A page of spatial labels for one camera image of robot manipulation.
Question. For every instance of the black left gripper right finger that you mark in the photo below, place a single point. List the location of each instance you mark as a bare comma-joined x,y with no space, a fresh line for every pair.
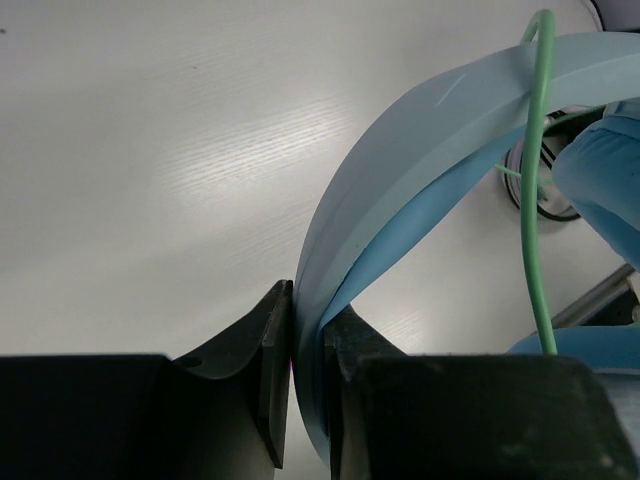
391,415

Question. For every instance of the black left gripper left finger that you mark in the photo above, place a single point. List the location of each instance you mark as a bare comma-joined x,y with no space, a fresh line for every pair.
217,412

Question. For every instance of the metal rail strip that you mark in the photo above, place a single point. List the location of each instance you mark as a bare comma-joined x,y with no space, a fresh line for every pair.
612,302

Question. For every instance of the light blue headphones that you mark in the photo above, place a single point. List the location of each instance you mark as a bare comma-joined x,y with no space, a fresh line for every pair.
405,173

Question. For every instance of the clear tape roll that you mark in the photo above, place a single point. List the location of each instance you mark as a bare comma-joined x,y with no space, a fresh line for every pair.
561,128

